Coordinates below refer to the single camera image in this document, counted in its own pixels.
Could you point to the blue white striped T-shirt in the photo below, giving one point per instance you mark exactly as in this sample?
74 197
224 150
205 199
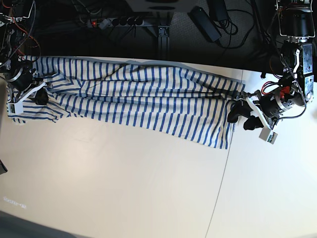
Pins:
185 103

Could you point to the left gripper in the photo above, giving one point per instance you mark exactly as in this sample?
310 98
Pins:
264 110

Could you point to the aluminium frame post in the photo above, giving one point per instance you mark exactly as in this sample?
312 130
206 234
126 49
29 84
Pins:
164 20

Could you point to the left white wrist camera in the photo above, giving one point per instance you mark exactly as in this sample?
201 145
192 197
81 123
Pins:
268 135

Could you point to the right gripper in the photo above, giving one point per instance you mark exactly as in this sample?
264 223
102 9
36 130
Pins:
22 81

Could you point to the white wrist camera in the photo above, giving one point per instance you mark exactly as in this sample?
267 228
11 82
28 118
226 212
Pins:
15 108
268 135

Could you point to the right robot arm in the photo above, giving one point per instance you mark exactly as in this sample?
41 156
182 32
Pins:
17 20

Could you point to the black power adapter brick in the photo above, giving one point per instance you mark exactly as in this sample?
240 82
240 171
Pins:
204 24

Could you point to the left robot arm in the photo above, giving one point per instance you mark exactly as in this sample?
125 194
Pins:
296 25

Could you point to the black object at table edge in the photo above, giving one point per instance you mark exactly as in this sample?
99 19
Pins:
3 169

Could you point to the grey power strip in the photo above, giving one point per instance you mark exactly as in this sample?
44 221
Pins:
116 22

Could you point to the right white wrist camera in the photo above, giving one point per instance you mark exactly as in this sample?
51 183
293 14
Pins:
15 108

